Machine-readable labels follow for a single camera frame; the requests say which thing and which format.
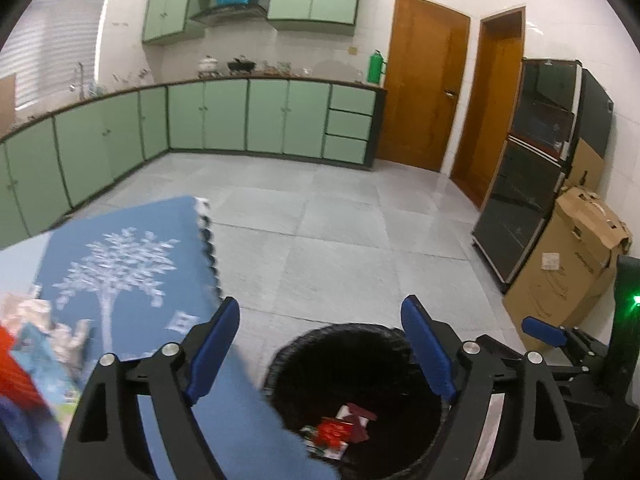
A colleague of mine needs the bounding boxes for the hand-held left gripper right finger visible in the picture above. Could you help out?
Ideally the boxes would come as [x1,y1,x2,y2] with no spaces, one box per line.
[400,295,583,480]

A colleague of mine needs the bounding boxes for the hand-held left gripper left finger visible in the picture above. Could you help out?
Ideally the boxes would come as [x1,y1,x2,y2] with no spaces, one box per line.
[57,296,241,480]

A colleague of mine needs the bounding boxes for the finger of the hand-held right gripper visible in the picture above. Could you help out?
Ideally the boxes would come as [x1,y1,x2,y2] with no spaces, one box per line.
[521,316,611,378]

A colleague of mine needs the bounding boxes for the black trash bin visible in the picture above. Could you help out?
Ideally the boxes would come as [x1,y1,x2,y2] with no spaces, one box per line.
[261,323,463,480]

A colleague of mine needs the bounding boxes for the dark red wrapper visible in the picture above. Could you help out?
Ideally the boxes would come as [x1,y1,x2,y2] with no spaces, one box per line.
[345,402,378,443]

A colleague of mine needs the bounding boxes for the red paper cup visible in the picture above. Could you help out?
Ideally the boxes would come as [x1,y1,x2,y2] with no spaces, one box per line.
[317,416,357,443]

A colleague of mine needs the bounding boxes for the white paper packet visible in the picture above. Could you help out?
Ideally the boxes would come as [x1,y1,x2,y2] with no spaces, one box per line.
[300,425,351,461]

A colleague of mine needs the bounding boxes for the white tissue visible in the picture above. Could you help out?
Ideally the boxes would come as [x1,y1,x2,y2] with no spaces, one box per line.
[0,292,96,361]

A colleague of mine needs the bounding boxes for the large cardboard box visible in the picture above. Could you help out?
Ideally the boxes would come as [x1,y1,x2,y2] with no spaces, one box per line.
[502,186,633,328]

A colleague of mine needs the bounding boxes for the blue tree print tablecloth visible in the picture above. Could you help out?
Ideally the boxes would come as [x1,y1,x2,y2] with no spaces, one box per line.
[0,195,341,480]

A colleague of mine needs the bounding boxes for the striped grey cloth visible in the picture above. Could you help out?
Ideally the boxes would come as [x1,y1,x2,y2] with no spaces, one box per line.
[467,392,506,480]

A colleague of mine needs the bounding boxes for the flat cardboard sheet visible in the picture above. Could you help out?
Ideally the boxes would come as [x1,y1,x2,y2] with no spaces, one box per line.
[567,137,608,191]

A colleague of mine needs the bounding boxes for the open wooden door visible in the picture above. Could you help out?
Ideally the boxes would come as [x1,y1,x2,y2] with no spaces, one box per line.
[450,6,527,208]

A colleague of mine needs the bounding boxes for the green base cabinets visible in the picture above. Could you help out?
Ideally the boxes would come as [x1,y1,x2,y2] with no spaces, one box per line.
[0,77,388,248]

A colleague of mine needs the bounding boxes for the closed wooden door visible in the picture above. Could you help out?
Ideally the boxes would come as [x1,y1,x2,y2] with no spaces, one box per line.
[376,0,472,173]

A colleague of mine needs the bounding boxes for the green thermos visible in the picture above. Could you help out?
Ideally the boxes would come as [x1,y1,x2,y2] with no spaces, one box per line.
[367,50,388,85]

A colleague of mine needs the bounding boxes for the range hood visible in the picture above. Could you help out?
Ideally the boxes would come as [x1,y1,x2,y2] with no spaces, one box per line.
[189,4,268,25]

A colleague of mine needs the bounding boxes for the white window blind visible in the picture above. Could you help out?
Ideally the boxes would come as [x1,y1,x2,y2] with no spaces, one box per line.
[0,0,115,111]

